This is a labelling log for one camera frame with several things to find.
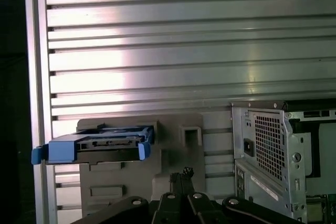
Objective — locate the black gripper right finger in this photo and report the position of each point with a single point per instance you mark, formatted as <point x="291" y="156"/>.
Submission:
<point x="202" y="208"/>

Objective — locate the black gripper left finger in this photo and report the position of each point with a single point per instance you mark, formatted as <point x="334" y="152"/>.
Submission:
<point x="168" y="208"/>

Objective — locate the hard disk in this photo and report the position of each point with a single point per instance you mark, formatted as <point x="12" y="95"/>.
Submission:
<point x="105" y="145"/>

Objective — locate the grey parts rack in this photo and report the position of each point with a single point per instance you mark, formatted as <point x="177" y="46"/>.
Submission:
<point x="173" y="134"/>

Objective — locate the grey power supply unit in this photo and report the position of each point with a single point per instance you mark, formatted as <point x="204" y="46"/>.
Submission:
<point x="267" y="142"/>

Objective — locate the black PC case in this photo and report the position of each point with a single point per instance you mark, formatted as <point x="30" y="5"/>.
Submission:
<point x="296" y="140"/>

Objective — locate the green motherboard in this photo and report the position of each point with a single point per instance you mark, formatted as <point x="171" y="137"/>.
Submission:
<point x="323" y="208"/>

